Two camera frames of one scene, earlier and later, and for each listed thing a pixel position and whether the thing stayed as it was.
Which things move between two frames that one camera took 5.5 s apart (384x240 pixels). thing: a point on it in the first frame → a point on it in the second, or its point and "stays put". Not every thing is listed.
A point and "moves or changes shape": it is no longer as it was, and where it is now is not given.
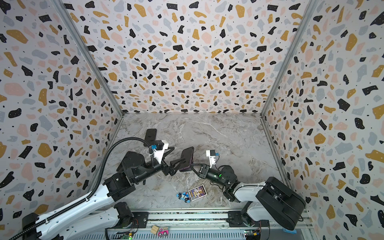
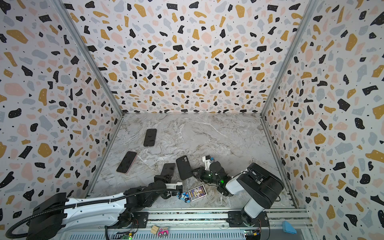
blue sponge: (291, 231) stays put
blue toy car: (184, 196) stays put
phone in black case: (150, 136) stays put
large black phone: (188, 154) moves or changes shape
